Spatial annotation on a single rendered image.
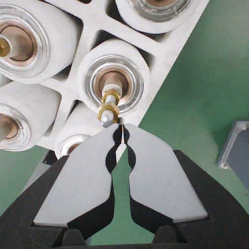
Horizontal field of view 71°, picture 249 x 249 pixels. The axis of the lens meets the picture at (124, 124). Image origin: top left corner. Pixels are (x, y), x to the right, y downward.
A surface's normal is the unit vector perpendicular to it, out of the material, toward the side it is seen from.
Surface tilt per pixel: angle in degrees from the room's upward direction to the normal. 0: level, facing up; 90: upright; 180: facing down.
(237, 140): 90
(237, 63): 0
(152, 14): 4
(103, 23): 0
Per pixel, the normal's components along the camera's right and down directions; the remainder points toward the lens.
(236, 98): 0.00, 0.48
